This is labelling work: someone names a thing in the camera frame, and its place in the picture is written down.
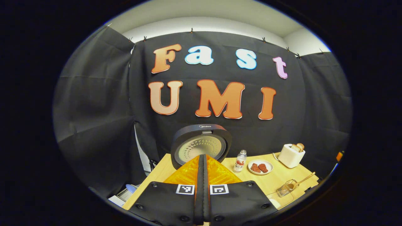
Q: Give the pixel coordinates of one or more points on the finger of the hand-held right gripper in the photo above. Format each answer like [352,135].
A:
[339,156]

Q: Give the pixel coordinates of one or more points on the white round plate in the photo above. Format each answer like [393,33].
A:
[260,173]

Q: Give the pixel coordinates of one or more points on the grey laptop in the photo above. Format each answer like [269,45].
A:
[121,196]

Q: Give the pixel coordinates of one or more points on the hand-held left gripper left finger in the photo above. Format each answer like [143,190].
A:
[199,204]

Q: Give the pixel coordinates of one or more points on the bread slice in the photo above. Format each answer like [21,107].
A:
[301,146]
[295,148]

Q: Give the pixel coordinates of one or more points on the red meat piece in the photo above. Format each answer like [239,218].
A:
[255,168]
[263,168]

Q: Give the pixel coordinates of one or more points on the black tripod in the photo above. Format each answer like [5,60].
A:
[153,164]

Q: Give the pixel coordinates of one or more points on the white toaster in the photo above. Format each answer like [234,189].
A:
[290,158]

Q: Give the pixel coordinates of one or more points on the black rice cooker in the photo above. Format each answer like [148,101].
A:
[201,146]

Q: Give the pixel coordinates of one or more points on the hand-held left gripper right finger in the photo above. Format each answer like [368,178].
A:
[207,204]

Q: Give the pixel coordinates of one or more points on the wooden spoon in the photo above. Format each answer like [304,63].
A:
[303,180]

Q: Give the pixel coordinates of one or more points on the small clear bottle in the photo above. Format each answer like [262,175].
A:
[240,163]

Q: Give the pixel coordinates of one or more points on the clear plastic rice box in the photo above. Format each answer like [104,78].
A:
[284,201]

